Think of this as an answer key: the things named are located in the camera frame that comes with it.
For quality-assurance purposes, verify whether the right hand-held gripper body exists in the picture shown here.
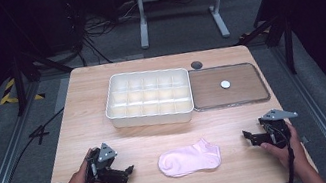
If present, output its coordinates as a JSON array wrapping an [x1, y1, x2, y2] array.
[[257, 104, 304, 153]]

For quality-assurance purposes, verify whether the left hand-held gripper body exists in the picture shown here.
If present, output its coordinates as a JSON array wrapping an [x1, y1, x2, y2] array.
[[80, 139, 131, 183]]

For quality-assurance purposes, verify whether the white divided storage box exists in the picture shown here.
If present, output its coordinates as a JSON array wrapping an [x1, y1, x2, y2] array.
[[99, 61, 199, 137]]

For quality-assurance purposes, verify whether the pink ankle sock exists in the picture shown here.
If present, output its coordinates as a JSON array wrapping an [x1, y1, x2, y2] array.
[[154, 135, 224, 181]]

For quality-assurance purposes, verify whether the person's right hand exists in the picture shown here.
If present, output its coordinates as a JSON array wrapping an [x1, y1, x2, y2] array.
[[257, 120, 313, 183]]

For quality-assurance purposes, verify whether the black tripod stand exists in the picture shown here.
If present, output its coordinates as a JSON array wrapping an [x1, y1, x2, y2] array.
[[229, 9, 302, 86], [6, 41, 80, 118]]

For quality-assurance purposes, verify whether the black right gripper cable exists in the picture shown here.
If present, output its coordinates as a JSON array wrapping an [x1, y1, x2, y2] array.
[[270, 121, 301, 183]]

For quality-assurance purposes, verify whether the bundle of black floor cables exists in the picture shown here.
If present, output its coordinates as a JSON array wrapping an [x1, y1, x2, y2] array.
[[66, 0, 148, 70]]

